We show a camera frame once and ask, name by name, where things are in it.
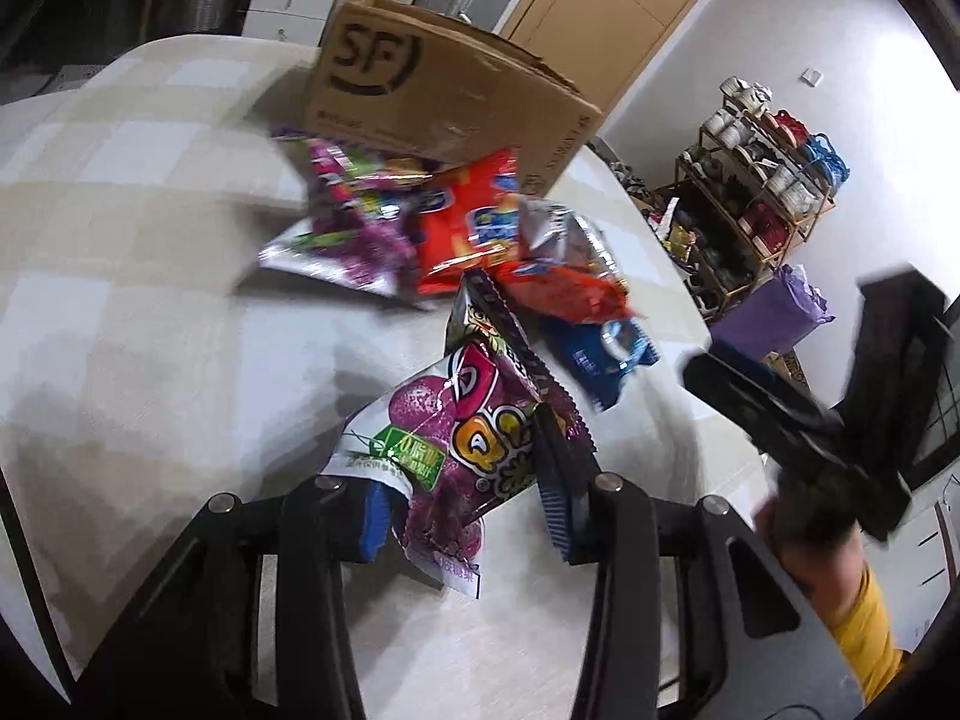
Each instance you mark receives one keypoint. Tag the shoe rack with shoes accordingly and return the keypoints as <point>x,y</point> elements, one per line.
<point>757,172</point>

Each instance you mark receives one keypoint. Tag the wooden door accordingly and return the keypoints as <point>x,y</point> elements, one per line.
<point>615,7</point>

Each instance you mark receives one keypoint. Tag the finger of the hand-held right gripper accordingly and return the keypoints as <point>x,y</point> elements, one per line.
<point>757,397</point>
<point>896,300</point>

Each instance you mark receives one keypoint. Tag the white bin with trash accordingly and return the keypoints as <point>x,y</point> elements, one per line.
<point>679,236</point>

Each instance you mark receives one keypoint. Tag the purple grape gummy bag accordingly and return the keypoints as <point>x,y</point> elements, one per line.
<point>465,427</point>

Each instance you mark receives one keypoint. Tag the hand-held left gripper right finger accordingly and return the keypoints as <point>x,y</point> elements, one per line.
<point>559,499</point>

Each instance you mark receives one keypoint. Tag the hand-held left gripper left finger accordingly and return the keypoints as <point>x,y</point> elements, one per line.
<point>373,529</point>

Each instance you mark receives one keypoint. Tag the white light switch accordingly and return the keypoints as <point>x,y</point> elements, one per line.
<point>811,76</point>

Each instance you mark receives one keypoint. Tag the wooden shoe rack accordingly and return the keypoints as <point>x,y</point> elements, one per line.
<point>821,217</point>

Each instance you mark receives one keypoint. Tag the pile of snack packets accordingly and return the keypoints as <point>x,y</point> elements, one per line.
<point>465,232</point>

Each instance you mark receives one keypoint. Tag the cat print cardboard box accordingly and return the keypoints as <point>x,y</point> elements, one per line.
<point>791,371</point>

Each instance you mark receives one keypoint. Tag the person's right hand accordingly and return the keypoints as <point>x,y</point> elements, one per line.
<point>814,559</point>

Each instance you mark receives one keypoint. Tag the pile of floor shoes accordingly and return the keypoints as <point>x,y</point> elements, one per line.
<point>634,180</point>

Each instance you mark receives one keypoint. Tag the brown cardboard box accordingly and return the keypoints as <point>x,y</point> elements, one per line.
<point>450,82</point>

